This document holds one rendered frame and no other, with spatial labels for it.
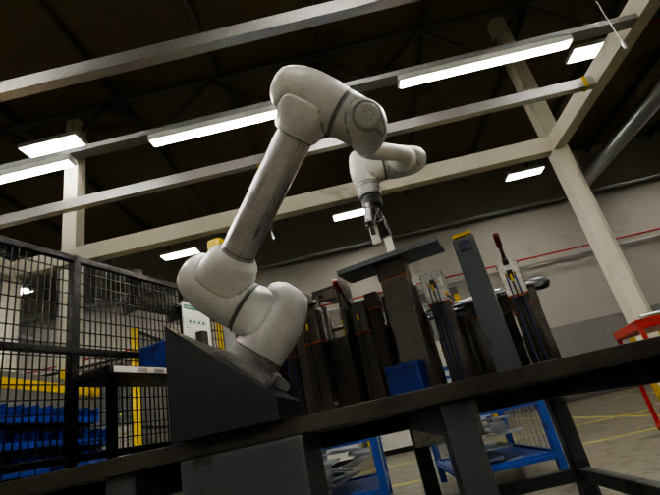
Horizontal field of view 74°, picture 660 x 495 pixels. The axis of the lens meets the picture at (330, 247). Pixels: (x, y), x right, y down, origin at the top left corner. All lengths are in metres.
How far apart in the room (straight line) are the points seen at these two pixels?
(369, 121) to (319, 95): 0.14
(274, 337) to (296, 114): 0.60
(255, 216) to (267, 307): 0.26
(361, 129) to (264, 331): 0.60
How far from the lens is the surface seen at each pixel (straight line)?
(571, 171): 6.16
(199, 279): 1.28
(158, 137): 4.12
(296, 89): 1.17
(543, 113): 10.21
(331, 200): 5.56
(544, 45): 4.43
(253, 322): 1.25
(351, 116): 1.11
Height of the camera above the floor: 0.65
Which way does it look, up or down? 23 degrees up
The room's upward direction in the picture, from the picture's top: 13 degrees counter-clockwise
